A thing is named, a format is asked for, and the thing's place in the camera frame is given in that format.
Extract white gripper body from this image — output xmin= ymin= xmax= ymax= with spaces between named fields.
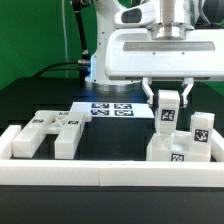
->
xmin=103 ymin=3 xmax=224 ymax=82

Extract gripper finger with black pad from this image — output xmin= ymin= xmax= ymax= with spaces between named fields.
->
xmin=142 ymin=77 xmax=154 ymax=107
xmin=181 ymin=78 xmax=194 ymax=107

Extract white chair seat part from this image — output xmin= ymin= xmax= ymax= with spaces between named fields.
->
xmin=146 ymin=131 xmax=211 ymax=162

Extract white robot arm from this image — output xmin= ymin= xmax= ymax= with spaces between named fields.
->
xmin=90 ymin=0 xmax=224 ymax=103

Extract white marker base sheet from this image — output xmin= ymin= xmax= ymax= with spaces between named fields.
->
xmin=70 ymin=102 xmax=154 ymax=118

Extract black cable post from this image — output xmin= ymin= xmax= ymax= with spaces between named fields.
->
xmin=70 ymin=0 xmax=91 ymax=87

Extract black thick cable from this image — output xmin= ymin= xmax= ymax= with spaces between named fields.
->
xmin=32 ymin=60 xmax=91 ymax=78

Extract white chair back frame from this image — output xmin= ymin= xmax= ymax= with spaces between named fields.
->
xmin=13 ymin=110 xmax=92 ymax=159

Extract thin white cable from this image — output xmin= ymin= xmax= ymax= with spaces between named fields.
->
xmin=61 ymin=0 xmax=70 ymax=78

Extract white U-shaped fence wall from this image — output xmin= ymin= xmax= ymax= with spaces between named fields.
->
xmin=0 ymin=125 xmax=224 ymax=187

